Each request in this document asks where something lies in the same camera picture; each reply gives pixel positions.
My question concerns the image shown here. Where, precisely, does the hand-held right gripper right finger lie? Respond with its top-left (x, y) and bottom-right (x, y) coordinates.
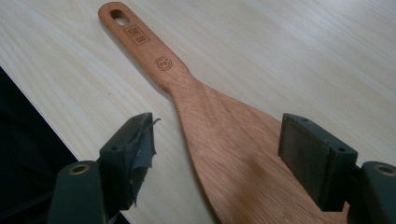
top-left (277, 113), bottom-right (396, 224)

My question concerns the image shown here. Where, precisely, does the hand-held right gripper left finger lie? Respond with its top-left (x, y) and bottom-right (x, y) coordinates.
top-left (46, 112), bottom-right (162, 224)

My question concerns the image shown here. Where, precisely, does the wooden spatula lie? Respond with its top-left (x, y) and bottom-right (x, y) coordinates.
top-left (97, 1), bottom-right (350, 224)

